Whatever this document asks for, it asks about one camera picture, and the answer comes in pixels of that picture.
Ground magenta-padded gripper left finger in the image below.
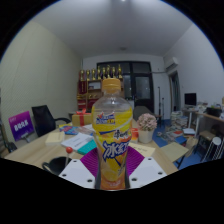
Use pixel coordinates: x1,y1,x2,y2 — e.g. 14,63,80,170
58,147,100,190

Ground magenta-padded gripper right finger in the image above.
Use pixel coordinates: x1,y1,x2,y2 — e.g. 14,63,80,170
125,146,168,190

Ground yellow-labelled drink bottle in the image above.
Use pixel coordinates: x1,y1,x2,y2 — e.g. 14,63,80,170
90,77,134,191

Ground pale yellow notepad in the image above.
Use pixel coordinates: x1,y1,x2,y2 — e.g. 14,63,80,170
128,141,157,158

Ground teal book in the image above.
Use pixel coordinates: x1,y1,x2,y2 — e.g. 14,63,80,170
76,139,98,156

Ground red-tipped white stirrer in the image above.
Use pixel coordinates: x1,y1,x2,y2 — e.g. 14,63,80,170
64,146,74,168

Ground white paper booklet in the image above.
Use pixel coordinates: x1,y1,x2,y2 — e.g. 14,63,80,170
60,132,94,150

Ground pink flowers in white pot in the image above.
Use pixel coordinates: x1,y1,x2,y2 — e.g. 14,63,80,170
136,113,158,144

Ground colourful book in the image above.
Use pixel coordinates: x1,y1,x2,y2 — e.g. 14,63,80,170
59,123,79,136

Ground small wooden folding table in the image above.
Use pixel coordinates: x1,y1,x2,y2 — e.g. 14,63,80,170
160,141,190,169

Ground thick yellow pad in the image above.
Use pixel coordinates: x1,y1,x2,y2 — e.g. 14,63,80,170
44,130,66,147

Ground yellow gift box red ribbon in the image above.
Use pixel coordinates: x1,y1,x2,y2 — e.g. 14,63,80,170
71,109,93,127

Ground black office chair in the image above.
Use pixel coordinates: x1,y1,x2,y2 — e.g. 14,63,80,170
31,104,72,138

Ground black tripod stand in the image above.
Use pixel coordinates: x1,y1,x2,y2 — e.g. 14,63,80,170
156,86,166,118

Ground wooden shelf unit with trophies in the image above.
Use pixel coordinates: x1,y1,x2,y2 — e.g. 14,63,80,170
76,64,124,113

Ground black-framed glass door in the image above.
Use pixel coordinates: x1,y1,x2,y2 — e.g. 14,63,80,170
96,60,155,113

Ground purple sign board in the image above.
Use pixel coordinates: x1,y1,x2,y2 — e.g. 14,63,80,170
8,110,35,142

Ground white round stool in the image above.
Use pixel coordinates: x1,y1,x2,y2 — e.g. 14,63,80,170
203,136,224,163

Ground black computer monitor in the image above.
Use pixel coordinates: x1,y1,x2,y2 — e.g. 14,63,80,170
184,92,198,107

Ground long wooden side desk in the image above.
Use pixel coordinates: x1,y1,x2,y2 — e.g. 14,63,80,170
181,106,224,161

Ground white wall air conditioner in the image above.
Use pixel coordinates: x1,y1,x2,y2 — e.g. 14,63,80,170
163,56,180,72

